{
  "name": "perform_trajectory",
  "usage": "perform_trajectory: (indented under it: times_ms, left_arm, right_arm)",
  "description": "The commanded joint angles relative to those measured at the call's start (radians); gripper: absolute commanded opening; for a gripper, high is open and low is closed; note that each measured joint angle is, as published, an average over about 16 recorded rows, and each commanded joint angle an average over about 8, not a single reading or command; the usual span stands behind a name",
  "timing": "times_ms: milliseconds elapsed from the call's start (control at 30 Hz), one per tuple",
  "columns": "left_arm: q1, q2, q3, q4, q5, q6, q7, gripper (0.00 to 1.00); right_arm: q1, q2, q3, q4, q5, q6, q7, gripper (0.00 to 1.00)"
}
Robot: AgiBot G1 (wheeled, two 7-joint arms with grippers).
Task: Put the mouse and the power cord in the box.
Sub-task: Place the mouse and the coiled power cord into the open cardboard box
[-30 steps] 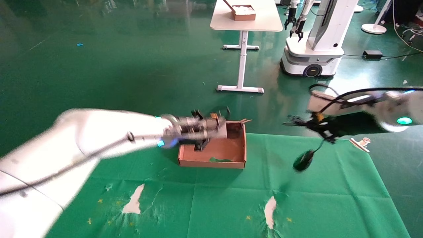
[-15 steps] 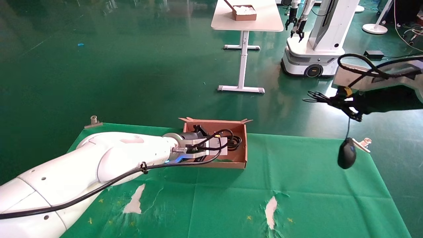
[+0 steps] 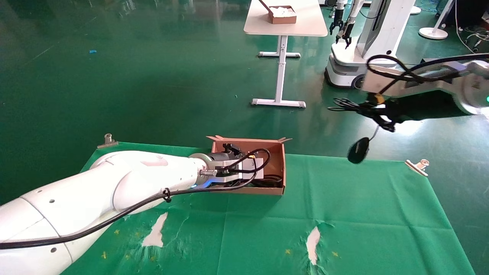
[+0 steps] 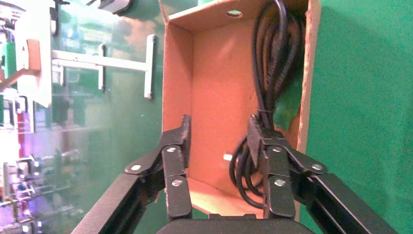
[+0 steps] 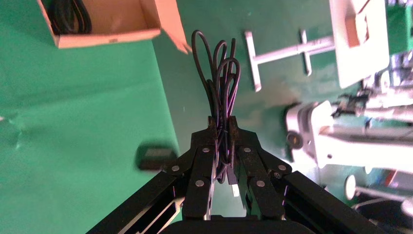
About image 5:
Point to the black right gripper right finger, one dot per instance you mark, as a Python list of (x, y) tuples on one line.
[(251, 161)]

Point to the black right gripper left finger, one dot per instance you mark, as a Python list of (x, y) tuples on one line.
[(201, 161)]

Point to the brown box with white contents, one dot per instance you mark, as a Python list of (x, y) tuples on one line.
[(355, 32)]

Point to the open brown cardboard box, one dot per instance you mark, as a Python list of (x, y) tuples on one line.
[(113, 19)]

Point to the black computer mouse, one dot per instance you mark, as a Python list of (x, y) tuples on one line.
[(155, 158)]

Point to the white wheeled robot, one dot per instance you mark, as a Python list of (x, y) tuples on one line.
[(322, 148)]

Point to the white pedestal table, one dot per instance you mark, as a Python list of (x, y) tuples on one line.
[(374, 58)]

